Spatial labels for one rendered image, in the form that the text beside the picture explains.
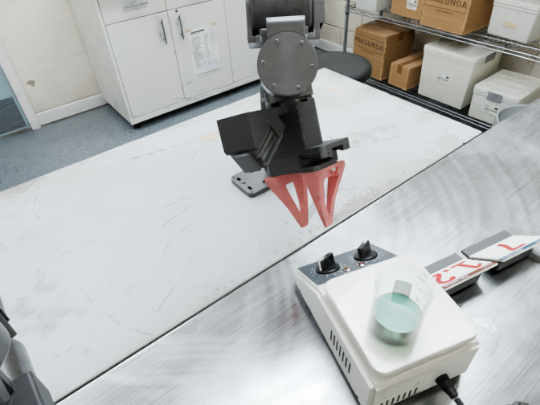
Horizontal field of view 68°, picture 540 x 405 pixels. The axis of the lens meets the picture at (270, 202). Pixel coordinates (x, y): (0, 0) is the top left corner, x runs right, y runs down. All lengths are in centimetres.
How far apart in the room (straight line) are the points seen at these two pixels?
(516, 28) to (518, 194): 187
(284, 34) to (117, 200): 49
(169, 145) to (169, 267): 35
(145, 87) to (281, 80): 246
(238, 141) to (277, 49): 9
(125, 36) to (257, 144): 234
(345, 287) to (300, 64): 24
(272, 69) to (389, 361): 30
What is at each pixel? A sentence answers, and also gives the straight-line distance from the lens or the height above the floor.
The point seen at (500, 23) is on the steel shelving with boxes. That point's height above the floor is 63.
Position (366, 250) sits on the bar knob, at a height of 96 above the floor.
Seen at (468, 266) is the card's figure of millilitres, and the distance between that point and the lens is 61.
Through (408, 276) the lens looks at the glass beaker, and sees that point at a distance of 42.
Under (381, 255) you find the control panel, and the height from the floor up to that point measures 96.
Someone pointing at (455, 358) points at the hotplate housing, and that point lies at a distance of 47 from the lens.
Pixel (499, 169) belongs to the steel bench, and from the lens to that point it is 86.
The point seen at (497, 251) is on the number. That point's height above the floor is 92.
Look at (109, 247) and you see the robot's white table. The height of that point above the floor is 90.
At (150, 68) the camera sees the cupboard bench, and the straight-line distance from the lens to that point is 280.
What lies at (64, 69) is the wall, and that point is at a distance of 326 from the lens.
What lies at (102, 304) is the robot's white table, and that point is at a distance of 62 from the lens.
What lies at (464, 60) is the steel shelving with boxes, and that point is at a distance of 267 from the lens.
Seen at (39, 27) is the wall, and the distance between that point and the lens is 317.
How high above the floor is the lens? 136
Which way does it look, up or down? 40 degrees down
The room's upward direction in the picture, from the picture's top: 4 degrees counter-clockwise
